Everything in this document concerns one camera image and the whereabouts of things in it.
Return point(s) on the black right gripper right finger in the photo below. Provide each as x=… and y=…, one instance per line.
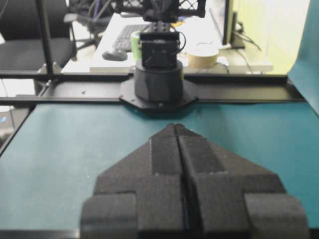
x=234, y=198

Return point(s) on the black office chair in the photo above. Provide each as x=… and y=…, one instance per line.
x=22, y=48

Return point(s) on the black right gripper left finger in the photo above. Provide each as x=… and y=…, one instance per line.
x=139, y=197

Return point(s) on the black monitor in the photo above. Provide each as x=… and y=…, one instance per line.
x=225, y=19

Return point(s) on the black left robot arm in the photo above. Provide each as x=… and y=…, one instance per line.
x=158, y=73

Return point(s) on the black aluminium frame rail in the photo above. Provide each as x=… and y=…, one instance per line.
x=210, y=88

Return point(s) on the white desk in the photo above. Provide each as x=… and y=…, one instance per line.
x=194, y=31

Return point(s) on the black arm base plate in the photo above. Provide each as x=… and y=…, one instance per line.
x=158, y=99

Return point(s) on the green tape roll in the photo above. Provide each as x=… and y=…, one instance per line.
x=135, y=47

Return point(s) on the brown tape roll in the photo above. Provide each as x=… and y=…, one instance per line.
x=202, y=56

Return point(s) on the grey computer mouse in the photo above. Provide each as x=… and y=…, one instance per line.
x=115, y=55

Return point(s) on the black keyboard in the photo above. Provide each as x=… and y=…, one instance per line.
x=123, y=41

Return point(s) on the teal backdrop sheet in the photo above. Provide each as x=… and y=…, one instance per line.
x=305, y=71

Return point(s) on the black vertical frame post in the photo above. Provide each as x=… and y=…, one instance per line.
x=44, y=34

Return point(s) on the teal table mat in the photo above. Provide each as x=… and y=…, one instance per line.
x=50, y=166

